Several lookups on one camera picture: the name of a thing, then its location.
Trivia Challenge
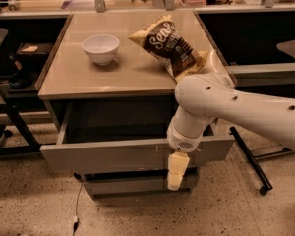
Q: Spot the black wheeled stand base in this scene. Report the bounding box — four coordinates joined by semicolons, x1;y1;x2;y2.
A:
229;126;295;197

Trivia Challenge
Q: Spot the grey drawer cabinet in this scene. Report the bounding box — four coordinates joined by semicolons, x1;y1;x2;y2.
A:
34;9;238;201

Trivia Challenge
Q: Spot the grey drawer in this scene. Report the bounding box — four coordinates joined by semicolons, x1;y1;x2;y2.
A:
83;172;201;197
39;100;236;175

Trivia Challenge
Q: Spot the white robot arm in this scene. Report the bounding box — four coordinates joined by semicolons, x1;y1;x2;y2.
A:
167;73;295;191

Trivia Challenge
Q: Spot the grey bottom drawer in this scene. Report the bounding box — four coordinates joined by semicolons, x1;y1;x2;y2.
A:
83;172;201;197

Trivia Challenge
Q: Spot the grey top drawer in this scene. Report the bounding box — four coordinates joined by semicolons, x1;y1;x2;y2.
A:
39;100;236;175

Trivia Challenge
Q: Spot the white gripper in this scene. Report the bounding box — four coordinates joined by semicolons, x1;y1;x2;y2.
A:
167;122;201;191

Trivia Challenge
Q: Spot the brown chip bag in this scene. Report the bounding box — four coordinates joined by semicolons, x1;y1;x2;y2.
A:
129;15;208;82

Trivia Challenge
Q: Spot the black cable on floor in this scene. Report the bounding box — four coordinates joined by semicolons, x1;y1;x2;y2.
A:
72;180;85;236

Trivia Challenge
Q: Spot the black table frame left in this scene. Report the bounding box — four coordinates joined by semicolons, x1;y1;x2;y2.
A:
0;82;59;179

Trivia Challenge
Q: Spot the white bowl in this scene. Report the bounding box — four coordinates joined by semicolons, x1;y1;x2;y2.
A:
82;34;120;65

